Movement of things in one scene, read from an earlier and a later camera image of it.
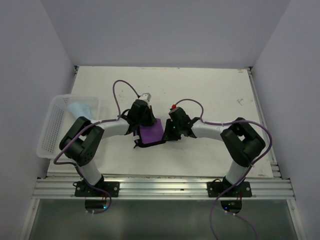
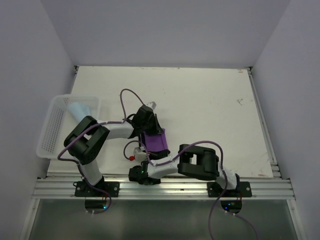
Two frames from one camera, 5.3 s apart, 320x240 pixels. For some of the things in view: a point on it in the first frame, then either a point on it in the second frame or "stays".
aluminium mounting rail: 164,189 stays
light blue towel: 79,110 stays
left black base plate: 82,189 stays
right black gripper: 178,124 -> 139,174
